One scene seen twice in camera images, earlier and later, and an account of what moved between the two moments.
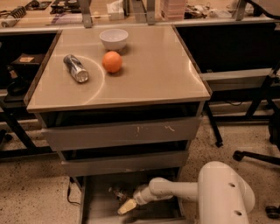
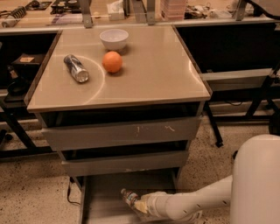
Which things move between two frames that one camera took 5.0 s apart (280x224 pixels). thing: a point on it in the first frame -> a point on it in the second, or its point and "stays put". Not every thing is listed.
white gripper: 140,196 -> 152,201
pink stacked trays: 172,10 stays put
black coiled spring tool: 12,16 stays put
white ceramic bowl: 114,38 stays put
